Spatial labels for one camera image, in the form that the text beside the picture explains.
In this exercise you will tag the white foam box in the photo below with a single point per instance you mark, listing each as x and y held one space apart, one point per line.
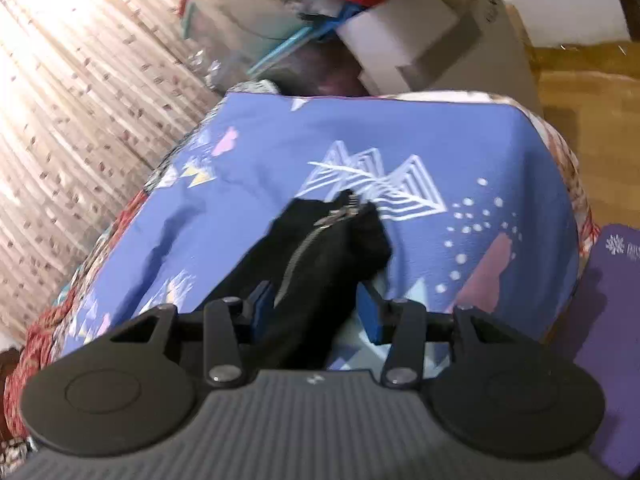
400 45

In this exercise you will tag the grey cardboard box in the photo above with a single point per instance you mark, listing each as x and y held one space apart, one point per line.
500 35

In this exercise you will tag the blue printed bed sheet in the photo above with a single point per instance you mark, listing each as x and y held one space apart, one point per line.
320 195

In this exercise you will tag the clear plastic bag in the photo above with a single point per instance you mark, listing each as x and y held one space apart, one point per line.
220 40

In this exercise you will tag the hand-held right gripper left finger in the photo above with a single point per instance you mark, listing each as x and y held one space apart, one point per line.
263 304

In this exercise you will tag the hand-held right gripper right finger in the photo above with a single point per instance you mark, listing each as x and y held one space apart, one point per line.
370 315

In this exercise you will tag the purple mat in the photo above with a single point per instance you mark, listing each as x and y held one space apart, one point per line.
607 350

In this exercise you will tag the black pants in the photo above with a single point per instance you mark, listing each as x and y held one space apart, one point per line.
307 285

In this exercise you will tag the floral patterned quilt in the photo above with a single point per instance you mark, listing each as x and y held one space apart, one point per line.
60 340

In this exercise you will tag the patterned curtain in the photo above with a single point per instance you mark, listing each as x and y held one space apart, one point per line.
80 120

